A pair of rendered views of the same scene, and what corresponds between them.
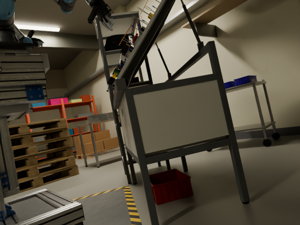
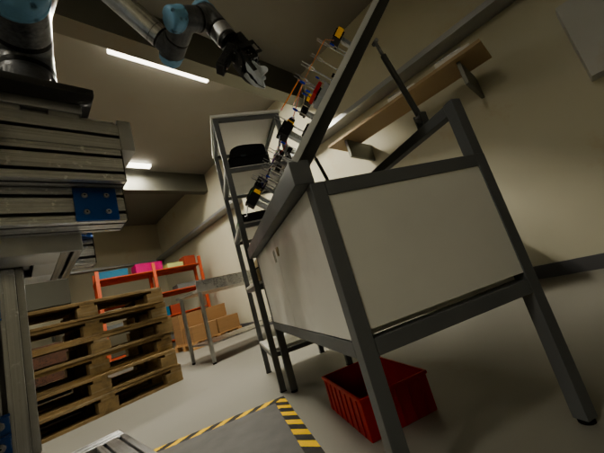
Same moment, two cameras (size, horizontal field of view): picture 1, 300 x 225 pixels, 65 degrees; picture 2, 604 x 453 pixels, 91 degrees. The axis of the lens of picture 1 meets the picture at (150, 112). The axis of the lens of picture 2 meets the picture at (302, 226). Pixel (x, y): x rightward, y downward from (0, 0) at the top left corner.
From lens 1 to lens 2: 0.67 m
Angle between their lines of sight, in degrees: 12
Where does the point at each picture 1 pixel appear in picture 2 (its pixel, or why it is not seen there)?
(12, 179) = (23, 433)
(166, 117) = (403, 242)
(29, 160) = (94, 364)
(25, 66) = (74, 141)
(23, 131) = (86, 313)
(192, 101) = (445, 207)
